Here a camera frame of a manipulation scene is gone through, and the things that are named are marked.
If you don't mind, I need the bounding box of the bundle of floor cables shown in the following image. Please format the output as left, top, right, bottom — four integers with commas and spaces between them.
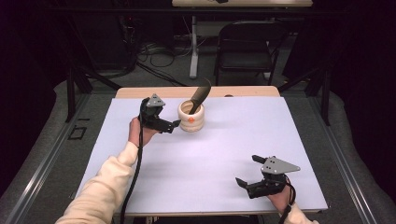
135, 38, 194, 88

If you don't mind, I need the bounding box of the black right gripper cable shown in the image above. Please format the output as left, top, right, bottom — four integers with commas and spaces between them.
277, 175, 297, 224

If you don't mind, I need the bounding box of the black folding chair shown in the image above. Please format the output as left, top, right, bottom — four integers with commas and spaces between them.
214, 20, 289, 87

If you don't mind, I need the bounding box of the cream ribbed cup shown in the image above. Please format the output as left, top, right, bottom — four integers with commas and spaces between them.
177, 99, 205, 133

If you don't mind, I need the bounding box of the metal floor rail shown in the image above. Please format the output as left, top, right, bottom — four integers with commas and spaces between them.
306, 96, 378, 224
6, 92, 92, 224

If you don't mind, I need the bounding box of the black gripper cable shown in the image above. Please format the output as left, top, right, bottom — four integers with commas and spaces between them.
120, 97, 149, 224
277, 175, 297, 224

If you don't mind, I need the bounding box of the person's right hand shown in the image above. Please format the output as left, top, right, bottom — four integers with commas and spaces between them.
266, 184, 296, 216

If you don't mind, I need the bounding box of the person's left hand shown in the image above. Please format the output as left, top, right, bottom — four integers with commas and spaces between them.
128, 116, 161, 148

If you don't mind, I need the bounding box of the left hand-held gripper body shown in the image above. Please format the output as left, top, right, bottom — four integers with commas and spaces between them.
138, 92, 176, 134

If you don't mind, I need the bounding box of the wooden desk with white leg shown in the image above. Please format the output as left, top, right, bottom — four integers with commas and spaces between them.
171, 0, 314, 80

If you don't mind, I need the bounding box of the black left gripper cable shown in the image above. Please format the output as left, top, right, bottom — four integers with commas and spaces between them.
120, 97, 149, 224

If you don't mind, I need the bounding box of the light wooden table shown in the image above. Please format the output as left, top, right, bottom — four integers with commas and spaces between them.
76, 86, 321, 217

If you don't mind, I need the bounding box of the white table mat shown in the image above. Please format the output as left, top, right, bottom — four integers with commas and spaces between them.
74, 96, 330, 216

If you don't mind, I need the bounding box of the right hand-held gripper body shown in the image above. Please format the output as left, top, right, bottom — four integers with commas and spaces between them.
247, 155, 302, 200

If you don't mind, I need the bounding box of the black metal stand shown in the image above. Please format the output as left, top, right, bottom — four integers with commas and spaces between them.
64, 66, 123, 124
276, 66, 332, 127

